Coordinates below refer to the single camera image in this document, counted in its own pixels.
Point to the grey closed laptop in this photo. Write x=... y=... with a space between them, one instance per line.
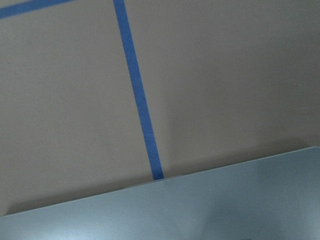
x=271 y=198

